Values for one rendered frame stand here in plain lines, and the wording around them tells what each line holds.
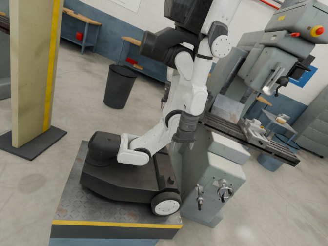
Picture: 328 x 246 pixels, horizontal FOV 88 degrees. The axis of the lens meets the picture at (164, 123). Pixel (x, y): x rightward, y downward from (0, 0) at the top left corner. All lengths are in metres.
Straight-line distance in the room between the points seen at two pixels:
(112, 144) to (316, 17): 1.41
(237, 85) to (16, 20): 1.86
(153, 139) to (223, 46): 0.67
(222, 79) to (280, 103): 4.91
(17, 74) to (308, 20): 1.95
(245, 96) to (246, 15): 4.11
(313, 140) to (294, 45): 5.59
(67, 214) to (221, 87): 1.68
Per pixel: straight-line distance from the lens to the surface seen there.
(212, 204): 1.67
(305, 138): 6.78
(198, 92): 0.73
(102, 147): 1.11
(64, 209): 1.20
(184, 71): 0.90
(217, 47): 0.70
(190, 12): 0.85
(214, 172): 1.42
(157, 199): 1.17
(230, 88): 1.96
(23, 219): 1.66
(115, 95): 2.96
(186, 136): 0.86
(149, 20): 5.81
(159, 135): 1.09
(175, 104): 0.99
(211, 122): 1.52
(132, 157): 1.12
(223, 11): 0.72
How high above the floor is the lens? 1.42
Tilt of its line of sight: 26 degrees down
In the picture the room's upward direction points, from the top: 25 degrees clockwise
